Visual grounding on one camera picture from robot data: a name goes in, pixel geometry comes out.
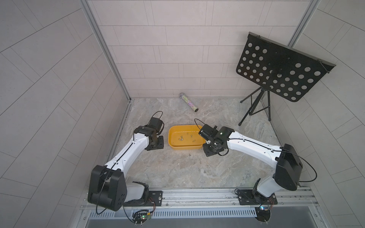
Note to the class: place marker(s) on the rhinestone silver microphone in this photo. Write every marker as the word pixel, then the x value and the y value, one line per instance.
pixel 188 102

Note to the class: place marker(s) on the left green circuit board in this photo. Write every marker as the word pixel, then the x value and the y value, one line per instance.
pixel 141 216

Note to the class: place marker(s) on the yellow plastic storage box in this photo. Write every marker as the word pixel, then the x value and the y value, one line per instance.
pixel 177 131

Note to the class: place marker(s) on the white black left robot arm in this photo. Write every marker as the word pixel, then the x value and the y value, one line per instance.
pixel 108 187

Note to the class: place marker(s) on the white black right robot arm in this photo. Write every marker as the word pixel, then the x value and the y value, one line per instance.
pixel 287 163

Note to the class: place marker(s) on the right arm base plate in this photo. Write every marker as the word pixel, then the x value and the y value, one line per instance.
pixel 251 197

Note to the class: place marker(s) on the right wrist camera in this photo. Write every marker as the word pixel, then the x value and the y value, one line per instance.
pixel 208 133

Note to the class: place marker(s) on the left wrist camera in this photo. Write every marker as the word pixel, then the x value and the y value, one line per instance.
pixel 157 124

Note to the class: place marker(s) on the right green circuit board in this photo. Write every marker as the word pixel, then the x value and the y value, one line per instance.
pixel 263 214

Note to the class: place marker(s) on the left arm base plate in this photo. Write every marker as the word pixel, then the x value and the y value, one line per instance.
pixel 147 200

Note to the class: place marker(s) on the black perforated music stand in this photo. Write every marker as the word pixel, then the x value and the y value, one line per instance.
pixel 279 70

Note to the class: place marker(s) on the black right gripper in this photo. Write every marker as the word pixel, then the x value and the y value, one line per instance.
pixel 207 152

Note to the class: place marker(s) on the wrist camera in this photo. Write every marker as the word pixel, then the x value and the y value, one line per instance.
pixel 208 133
pixel 157 124

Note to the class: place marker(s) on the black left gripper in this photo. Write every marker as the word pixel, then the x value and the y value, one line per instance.
pixel 160 145

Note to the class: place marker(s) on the aluminium rail frame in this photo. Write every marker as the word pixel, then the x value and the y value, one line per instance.
pixel 210 208

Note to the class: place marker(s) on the green circuit board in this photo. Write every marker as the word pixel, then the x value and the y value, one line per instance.
pixel 141 216
pixel 263 214

